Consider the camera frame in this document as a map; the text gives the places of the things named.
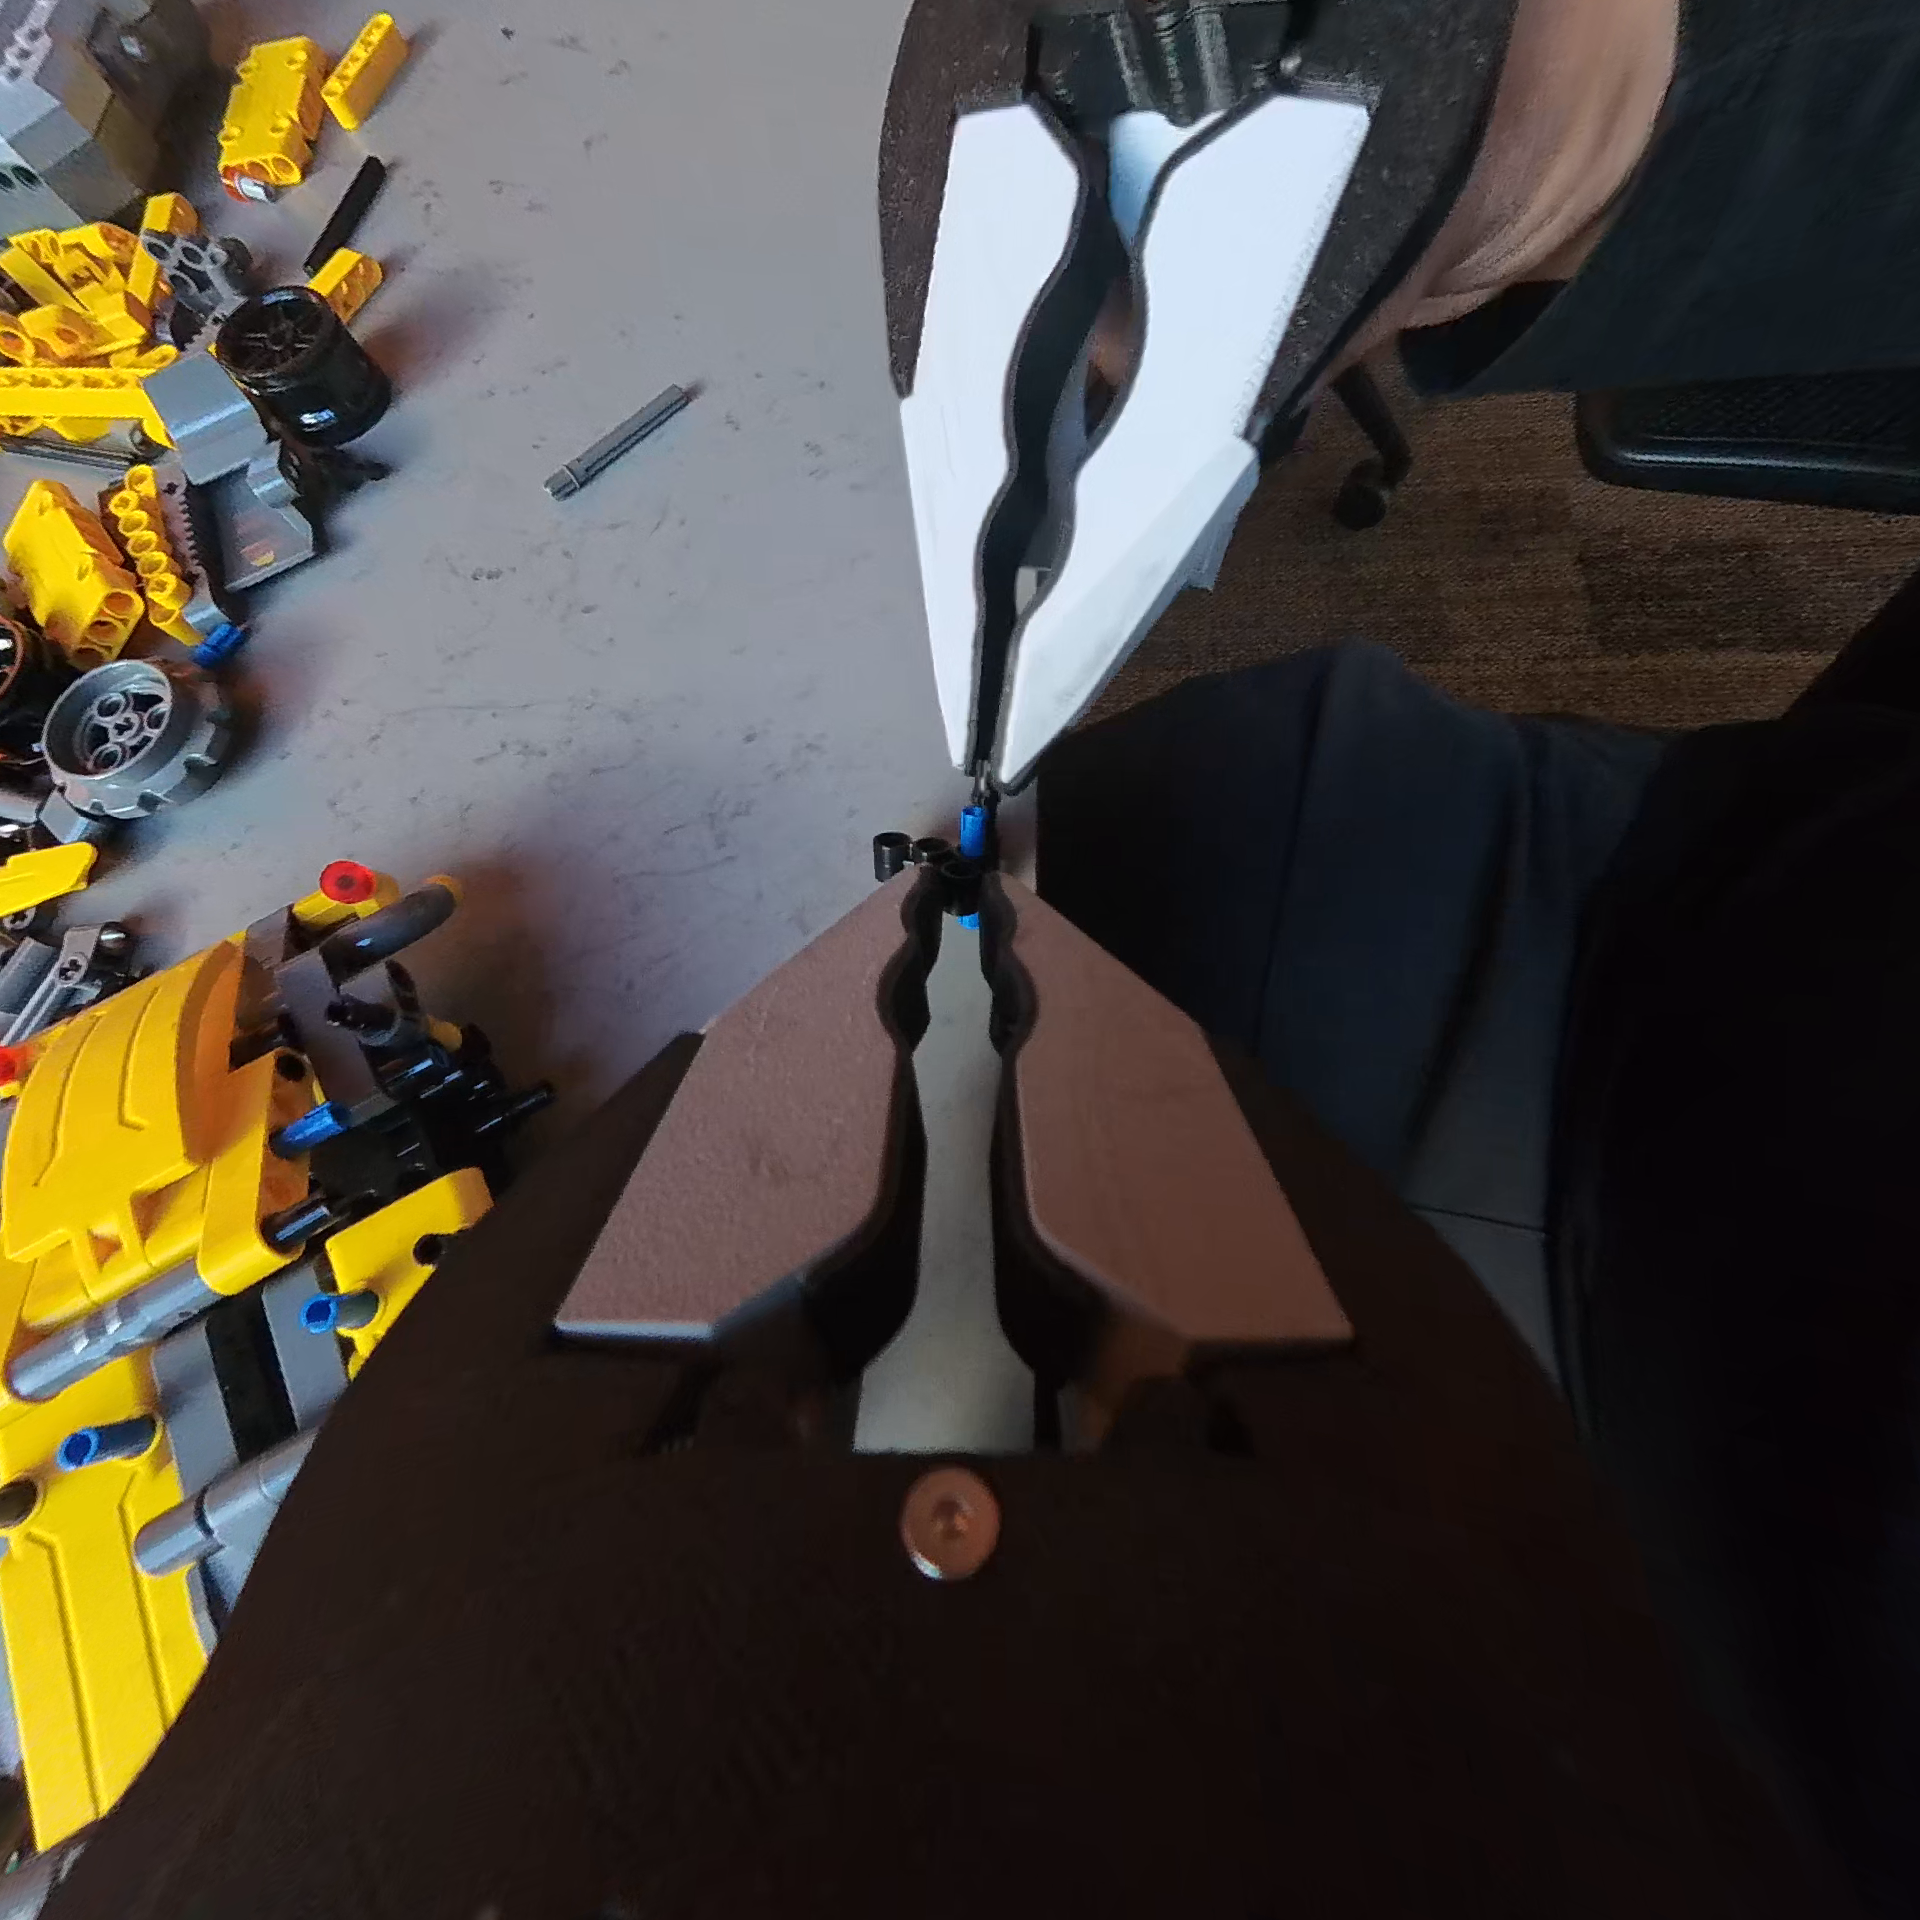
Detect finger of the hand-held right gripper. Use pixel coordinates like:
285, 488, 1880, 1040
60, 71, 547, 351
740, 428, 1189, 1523
898, 104, 1100, 790
992, 104, 1376, 791

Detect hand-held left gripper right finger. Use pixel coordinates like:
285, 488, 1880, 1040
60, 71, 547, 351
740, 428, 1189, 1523
988, 888, 1355, 1402

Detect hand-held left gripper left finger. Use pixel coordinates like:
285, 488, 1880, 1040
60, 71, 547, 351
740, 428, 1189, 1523
554, 878, 922, 1354

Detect black brick connector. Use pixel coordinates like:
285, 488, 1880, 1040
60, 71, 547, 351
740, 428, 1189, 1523
872, 826, 981, 921

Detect grey brick axle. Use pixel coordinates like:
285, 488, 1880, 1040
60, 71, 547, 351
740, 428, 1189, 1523
544, 383, 702, 504

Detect yellow toy brick vehicle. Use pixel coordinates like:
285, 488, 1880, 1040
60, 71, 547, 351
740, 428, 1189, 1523
0, 855, 560, 1857

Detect person's right hand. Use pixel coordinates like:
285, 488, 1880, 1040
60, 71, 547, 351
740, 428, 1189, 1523
1411, 0, 1682, 332

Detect person's legs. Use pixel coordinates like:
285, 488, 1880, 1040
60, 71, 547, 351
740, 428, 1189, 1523
1036, 586, 1920, 1920

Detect black office chair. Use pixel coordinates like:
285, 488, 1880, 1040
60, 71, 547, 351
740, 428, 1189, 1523
1322, 355, 1920, 537

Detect pile of loose toy bricks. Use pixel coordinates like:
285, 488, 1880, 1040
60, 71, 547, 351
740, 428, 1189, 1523
0, 0, 414, 1008

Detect grey battery box brick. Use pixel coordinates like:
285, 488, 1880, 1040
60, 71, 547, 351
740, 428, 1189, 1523
0, 0, 213, 212

